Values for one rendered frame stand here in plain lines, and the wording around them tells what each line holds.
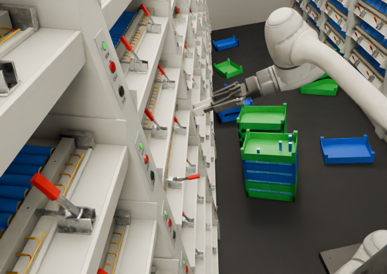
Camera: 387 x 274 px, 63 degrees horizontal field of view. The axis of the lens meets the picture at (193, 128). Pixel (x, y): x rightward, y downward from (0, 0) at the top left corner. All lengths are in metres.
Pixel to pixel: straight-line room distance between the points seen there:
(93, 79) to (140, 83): 0.24
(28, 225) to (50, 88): 0.16
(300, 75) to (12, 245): 0.86
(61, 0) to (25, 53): 0.09
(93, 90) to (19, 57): 0.14
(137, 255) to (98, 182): 0.19
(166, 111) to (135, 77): 0.25
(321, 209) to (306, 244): 0.26
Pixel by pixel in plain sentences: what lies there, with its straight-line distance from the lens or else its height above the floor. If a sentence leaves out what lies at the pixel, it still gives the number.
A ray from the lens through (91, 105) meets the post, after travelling 0.50.
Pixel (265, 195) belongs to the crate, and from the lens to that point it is 2.07.
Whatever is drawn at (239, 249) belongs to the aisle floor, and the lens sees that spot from 1.88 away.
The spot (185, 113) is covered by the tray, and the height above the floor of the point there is 0.90.
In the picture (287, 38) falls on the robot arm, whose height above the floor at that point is 1.25.
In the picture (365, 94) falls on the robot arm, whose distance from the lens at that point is 0.89.
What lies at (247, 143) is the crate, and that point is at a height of 0.32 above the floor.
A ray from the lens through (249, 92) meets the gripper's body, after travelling 1.05.
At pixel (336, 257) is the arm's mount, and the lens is 1.59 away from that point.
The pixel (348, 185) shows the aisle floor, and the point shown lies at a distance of 2.20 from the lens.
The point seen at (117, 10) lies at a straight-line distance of 0.63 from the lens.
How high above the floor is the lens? 1.58
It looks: 35 degrees down
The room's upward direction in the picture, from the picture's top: 13 degrees counter-clockwise
